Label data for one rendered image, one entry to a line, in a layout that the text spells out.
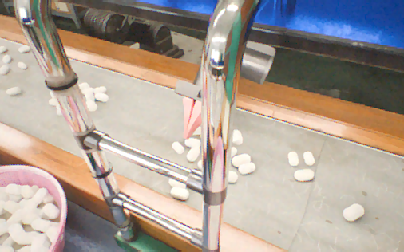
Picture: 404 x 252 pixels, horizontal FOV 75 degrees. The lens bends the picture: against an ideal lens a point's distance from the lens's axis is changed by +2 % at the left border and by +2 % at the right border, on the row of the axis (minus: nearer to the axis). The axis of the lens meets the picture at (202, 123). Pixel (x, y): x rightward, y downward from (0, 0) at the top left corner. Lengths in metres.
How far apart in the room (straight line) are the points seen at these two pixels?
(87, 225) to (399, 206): 0.57
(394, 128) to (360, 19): 0.46
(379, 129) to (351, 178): 0.15
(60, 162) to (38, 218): 0.10
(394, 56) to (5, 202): 0.60
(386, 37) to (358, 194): 0.36
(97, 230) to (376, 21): 0.52
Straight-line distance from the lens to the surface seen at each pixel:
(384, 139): 0.67
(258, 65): 0.50
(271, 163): 0.55
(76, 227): 0.59
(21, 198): 0.61
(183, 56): 1.44
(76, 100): 0.27
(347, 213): 0.51
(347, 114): 0.69
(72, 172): 0.54
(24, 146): 0.64
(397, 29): 0.27
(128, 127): 0.63
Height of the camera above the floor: 1.16
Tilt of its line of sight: 43 degrees down
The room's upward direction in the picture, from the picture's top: straight up
